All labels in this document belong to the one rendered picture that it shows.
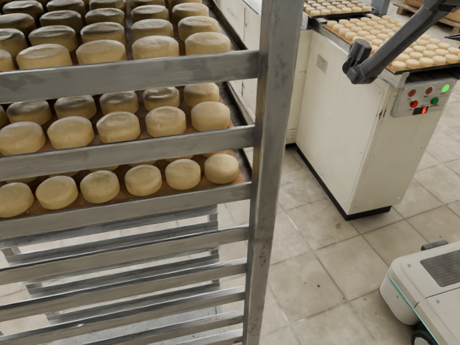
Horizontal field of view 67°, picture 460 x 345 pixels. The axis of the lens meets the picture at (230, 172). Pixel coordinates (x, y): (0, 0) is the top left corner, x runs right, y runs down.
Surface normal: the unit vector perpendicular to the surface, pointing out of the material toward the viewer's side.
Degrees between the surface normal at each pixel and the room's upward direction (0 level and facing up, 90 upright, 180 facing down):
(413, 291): 31
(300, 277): 0
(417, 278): 0
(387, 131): 90
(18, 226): 90
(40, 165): 90
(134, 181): 0
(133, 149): 90
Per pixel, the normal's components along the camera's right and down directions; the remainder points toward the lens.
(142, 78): 0.22, 0.63
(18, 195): 0.00, -0.76
